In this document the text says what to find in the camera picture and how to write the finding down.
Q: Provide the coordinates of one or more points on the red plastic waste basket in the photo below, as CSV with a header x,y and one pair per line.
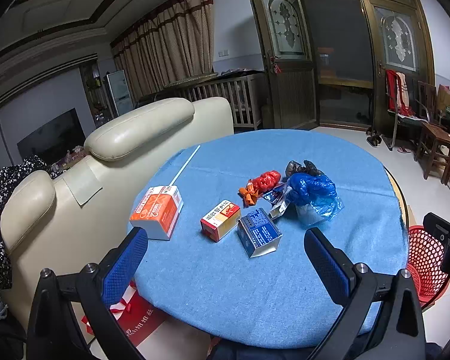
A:
x,y
424,261

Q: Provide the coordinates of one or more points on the red yellow medicine box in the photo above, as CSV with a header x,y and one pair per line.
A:
x,y
220,220

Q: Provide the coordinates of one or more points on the red gift bag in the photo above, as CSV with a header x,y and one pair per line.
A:
x,y
137,317

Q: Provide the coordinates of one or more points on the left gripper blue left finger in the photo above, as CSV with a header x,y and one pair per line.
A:
x,y
99,286

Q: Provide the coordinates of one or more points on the orange white carton box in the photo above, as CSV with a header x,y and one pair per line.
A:
x,y
158,211

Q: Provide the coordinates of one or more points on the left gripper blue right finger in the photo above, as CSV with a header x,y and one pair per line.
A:
x,y
351,286

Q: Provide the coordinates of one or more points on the orange wrapper bundle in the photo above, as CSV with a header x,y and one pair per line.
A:
x,y
249,194

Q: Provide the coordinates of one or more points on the wooden crib railing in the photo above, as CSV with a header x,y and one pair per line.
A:
x,y
245,91

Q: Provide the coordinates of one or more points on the white air conditioner unit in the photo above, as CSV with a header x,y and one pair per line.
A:
x,y
120,93

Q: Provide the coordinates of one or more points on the black television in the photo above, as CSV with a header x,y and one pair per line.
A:
x,y
52,141

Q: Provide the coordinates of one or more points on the blue foil snack wrapper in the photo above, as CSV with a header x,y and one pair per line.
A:
x,y
278,197

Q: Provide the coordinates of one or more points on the beige striped curtain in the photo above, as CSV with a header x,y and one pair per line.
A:
x,y
172,42

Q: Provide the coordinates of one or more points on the cream leather sofa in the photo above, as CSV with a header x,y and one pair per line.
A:
x,y
66,222

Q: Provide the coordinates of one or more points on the dark wooden stool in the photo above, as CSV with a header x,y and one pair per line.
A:
x,y
434,148

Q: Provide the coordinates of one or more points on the blue white medicine box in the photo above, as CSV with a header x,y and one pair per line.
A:
x,y
258,234

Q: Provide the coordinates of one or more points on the blue tablecloth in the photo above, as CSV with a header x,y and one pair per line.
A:
x,y
258,287

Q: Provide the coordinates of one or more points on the open glass panel door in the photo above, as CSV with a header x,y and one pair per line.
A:
x,y
288,60

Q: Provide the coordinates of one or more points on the white thin stick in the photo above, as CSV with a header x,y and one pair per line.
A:
x,y
183,167

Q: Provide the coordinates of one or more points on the pair of slippers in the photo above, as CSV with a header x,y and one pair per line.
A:
x,y
373,138

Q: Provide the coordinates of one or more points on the red plastic bag ball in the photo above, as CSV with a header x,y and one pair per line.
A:
x,y
266,181

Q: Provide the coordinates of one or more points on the black plastic bag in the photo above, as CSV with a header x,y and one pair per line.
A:
x,y
307,167

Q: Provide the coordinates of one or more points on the blue plastic bag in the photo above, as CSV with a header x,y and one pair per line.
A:
x,y
315,198

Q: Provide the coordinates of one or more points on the chair with red clothes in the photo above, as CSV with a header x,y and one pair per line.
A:
x,y
411,113

